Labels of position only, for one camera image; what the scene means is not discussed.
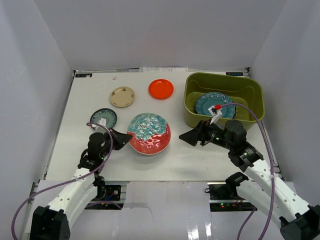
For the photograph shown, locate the white paper sheets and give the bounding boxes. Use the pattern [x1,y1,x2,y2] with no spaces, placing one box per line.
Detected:
[139,67,189,73]

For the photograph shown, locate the cream floral small plate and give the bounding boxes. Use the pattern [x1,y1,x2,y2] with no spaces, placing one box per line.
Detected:
[109,86,136,108]

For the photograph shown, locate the teal scalloped plate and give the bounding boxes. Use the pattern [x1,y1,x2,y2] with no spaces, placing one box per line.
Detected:
[195,92,236,119]

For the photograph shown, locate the blue white patterned plate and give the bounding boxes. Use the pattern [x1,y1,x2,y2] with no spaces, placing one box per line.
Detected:
[90,108,118,129]

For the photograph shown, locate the olive green plastic bin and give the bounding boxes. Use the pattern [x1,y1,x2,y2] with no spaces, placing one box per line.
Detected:
[183,72,265,128]

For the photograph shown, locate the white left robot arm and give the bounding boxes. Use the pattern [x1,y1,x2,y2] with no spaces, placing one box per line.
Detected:
[29,128,132,240]

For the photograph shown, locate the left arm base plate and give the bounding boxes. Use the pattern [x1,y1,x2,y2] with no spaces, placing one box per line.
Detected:
[93,184,122,202]

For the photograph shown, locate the black label sticker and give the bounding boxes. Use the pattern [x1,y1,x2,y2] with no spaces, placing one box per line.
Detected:
[74,73,93,78]
[225,72,244,77]

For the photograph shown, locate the orange round plate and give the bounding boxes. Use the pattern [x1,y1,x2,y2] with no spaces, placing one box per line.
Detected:
[148,79,174,100]

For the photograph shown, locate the red teal floral plate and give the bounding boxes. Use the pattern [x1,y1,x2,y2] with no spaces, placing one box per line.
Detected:
[127,112,171,155]

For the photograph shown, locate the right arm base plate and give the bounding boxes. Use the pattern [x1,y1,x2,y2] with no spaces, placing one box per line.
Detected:
[204,182,255,212]

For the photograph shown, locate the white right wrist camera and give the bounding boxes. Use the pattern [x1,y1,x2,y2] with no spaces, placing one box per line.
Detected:
[208,104,222,124]

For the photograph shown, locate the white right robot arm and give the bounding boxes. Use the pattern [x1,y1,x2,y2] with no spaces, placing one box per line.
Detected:
[179,119,320,240]

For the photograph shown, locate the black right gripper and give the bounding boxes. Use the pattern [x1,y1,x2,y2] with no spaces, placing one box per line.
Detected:
[179,119,234,151]

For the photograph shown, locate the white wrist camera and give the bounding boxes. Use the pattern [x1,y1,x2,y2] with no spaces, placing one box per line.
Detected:
[91,118,106,130]
[208,104,222,124]

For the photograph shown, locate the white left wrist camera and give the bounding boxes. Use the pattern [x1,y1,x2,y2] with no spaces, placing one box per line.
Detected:
[91,118,106,130]

